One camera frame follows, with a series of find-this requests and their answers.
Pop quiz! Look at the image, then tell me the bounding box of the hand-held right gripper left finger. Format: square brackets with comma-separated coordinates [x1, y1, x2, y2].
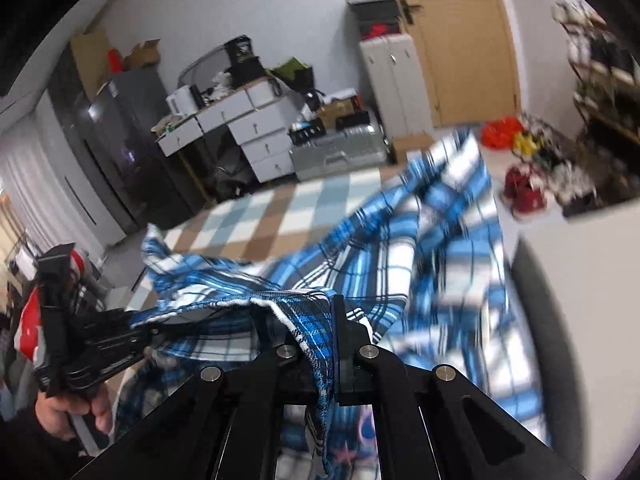
[70, 344, 322, 480]

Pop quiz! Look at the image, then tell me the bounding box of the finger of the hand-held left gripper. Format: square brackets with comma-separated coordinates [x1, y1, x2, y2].
[95, 311, 162, 342]
[64, 341, 157, 392]

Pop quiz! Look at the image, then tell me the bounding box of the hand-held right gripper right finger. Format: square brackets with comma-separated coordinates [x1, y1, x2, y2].
[331, 295, 586, 480]

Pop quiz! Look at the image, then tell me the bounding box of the blue plaid shirt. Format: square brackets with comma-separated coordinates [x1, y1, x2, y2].
[112, 127, 556, 478]

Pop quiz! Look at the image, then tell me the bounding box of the person's left forearm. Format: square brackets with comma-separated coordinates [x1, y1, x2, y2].
[0, 405, 101, 480]

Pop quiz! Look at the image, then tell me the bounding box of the person's left hand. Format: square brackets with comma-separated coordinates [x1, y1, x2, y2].
[34, 382, 115, 441]

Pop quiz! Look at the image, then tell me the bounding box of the red white cloth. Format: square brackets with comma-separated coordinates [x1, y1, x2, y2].
[12, 252, 88, 361]

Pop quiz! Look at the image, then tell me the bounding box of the white curtain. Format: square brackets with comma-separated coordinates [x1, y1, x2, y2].
[0, 92, 128, 271]

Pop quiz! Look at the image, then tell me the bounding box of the checked bed sheet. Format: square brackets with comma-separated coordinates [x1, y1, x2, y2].
[115, 167, 401, 321]

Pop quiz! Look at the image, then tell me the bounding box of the grey refrigerator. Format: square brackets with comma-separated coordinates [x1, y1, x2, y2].
[50, 65, 193, 233]

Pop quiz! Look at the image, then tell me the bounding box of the silver suitcase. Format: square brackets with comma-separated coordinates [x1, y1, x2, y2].
[289, 122, 391, 181]

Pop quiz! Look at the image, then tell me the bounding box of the small cardboard box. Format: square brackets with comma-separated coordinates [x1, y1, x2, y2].
[391, 132, 436, 163]

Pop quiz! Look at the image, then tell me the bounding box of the black printed box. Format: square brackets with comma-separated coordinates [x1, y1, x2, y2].
[289, 120, 326, 145]

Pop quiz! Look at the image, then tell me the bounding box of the white drawer desk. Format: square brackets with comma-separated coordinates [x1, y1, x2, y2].
[157, 80, 296, 201]

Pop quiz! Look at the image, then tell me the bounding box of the brown cardboard box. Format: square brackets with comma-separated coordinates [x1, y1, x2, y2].
[317, 97, 356, 128]

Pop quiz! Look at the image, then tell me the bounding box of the white kettle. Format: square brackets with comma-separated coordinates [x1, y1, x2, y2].
[166, 86, 196, 113]

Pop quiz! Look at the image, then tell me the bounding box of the row of floor shoes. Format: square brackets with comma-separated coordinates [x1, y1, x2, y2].
[502, 115, 640, 221]

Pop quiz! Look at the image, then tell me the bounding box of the flat cardboard sheet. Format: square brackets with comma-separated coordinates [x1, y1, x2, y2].
[70, 27, 113, 101]

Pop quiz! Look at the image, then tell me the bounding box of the orange plastic bag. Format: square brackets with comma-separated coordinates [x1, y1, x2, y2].
[480, 116, 523, 150]

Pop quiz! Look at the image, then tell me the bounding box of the white cloth bundle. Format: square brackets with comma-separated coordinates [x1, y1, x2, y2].
[207, 71, 236, 101]

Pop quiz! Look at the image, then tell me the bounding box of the white plastic cabinet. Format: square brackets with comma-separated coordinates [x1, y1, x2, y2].
[359, 34, 435, 136]

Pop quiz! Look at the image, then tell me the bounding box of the open cardboard box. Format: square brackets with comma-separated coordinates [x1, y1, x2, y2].
[122, 39, 161, 71]

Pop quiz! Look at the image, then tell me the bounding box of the yellow bag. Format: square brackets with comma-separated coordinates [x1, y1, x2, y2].
[510, 132, 543, 156]

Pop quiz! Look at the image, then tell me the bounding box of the green black bag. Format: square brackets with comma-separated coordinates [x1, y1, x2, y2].
[270, 57, 316, 96]

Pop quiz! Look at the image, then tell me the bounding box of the black coffee maker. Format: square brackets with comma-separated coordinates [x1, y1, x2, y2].
[224, 36, 263, 83]

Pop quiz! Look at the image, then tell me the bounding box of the wooden door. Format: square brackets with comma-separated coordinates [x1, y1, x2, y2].
[372, 0, 521, 128]

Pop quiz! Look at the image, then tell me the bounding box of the wooden shoe rack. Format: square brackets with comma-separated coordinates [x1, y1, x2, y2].
[552, 0, 640, 146]

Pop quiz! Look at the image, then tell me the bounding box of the group of shoes on rack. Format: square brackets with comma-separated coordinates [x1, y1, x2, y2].
[552, 0, 640, 131]

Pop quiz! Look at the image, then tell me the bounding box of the grey arched frame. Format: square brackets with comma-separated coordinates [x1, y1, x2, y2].
[177, 44, 236, 92]

